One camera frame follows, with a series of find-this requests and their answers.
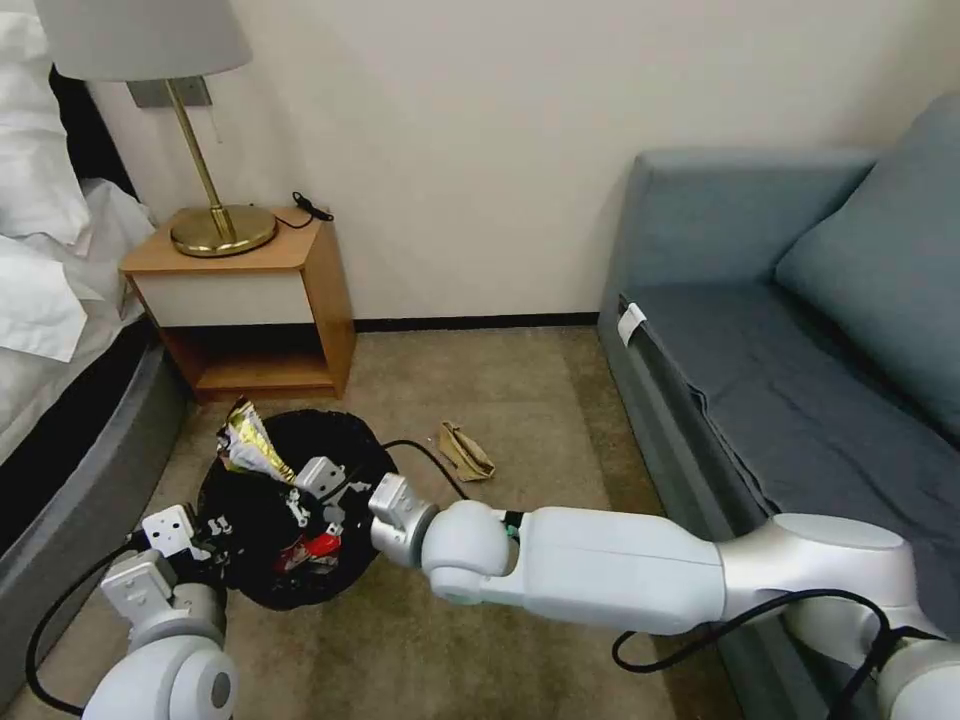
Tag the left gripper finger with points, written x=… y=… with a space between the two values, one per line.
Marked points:
x=207 y=549
x=222 y=525

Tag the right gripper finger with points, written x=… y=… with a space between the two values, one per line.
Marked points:
x=298 y=508
x=334 y=522

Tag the black trash bin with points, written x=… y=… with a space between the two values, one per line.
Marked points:
x=255 y=577

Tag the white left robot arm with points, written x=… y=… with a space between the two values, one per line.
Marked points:
x=161 y=675

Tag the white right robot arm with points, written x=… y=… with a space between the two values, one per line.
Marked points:
x=615 y=559

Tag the red snack packet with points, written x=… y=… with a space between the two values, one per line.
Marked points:
x=311 y=553

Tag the gold and white snack wrapper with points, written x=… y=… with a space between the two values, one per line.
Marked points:
x=251 y=442

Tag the crumpled brown paper bag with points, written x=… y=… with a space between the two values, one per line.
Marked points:
x=466 y=454

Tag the grey bed base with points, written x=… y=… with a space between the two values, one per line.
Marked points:
x=90 y=480

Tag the black baseboard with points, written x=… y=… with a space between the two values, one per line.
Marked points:
x=480 y=322

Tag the wooden bedside table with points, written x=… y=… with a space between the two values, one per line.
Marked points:
x=225 y=296

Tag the white bed duvet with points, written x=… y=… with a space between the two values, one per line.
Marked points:
x=45 y=360

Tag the white sofa tag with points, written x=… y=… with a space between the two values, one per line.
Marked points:
x=631 y=324

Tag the black headboard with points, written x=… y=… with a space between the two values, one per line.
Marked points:
x=112 y=150

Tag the white pillow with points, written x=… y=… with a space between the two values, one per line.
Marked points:
x=34 y=150

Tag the blue-grey sofa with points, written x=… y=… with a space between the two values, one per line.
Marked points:
x=787 y=390

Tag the brass lamp with grey shade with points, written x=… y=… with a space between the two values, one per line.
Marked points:
x=142 y=37

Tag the blue-grey sofa cushion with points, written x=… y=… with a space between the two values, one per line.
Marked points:
x=885 y=300

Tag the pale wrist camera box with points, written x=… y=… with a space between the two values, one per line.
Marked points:
x=169 y=531
x=320 y=477

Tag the grey wall plate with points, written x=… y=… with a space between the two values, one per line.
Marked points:
x=150 y=94

